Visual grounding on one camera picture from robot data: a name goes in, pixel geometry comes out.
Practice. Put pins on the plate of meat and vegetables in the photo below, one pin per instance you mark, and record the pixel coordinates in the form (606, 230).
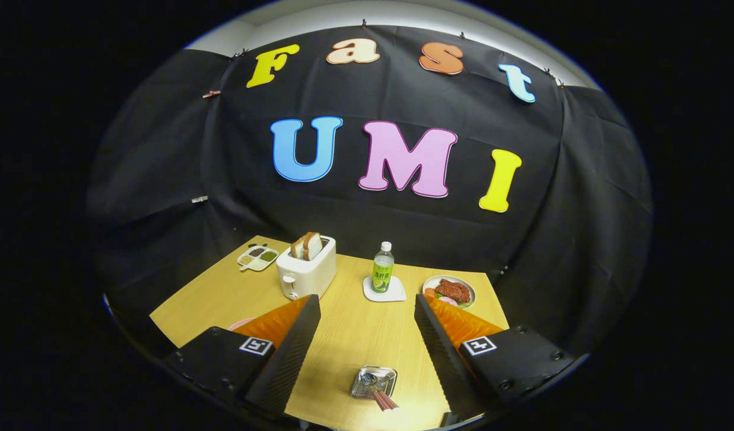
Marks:
(453, 291)

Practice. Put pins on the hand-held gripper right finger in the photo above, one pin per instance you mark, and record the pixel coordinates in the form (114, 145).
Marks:
(441, 359)

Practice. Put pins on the pink clip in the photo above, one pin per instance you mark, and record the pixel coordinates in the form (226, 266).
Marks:
(211, 94)

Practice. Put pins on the green drink bottle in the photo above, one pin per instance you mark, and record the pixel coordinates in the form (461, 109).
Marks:
(383, 272)

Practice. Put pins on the white divided condiment dish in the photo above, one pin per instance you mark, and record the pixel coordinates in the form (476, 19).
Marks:
(258, 257)

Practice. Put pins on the white coaster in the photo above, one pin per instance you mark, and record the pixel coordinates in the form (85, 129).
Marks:
(397, 296)

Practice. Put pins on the bread slice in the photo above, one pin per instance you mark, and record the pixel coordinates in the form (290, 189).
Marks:
(314, 246)
(298, 248)

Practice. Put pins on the pink plate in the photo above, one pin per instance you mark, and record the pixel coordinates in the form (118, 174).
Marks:
(241, 324)

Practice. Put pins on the white toaster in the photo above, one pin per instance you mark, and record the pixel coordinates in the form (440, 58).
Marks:
(310, 275)

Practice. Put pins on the white clip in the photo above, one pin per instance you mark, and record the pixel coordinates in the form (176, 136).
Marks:
(200, 199)

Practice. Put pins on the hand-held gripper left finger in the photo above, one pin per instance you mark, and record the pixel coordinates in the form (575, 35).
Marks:
(289, 353)

